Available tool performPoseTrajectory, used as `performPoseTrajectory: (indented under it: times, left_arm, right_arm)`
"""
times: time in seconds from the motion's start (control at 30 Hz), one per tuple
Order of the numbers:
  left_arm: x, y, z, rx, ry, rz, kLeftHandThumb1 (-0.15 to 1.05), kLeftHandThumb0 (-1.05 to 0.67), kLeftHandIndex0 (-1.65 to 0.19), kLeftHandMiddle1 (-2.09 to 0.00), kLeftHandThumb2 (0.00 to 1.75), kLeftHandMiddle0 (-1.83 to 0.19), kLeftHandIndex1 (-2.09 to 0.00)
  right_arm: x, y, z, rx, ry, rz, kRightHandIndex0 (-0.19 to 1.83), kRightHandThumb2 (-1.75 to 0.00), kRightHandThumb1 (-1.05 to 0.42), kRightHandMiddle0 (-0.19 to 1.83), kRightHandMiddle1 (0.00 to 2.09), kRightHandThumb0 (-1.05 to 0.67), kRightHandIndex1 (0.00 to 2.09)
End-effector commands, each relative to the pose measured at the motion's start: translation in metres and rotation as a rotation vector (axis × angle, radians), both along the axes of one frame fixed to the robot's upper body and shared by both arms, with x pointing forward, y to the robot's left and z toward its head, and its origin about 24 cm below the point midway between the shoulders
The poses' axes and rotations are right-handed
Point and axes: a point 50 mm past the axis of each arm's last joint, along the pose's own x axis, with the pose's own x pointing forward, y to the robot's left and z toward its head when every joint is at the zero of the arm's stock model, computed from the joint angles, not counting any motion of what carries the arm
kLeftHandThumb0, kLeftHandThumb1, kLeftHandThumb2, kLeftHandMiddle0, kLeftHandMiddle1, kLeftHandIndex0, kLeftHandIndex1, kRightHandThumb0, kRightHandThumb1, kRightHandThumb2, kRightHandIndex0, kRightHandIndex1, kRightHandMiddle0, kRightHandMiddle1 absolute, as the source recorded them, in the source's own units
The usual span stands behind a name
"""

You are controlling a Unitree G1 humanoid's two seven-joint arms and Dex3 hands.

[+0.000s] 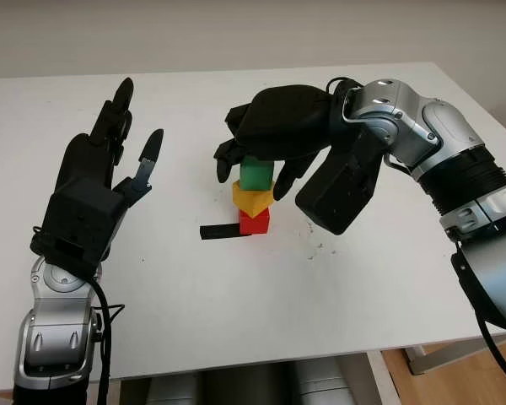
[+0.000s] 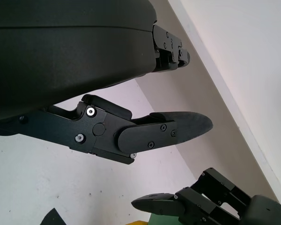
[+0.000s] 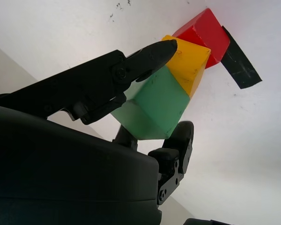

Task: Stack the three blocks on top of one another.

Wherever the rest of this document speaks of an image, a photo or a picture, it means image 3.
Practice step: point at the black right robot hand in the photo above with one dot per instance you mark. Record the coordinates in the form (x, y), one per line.
(61, 168)

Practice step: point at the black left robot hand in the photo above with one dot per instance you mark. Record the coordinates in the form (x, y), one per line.
(201, 221)

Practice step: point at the green wooden block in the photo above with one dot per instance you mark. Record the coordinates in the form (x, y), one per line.
(154, 107)

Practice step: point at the yellow wooden block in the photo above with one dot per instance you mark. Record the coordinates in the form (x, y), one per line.
(189, 65)

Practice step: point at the red wooden block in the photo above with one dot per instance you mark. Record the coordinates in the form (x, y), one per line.
(208, 44)

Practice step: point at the black tape strip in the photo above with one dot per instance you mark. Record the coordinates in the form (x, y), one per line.
(241, 68)

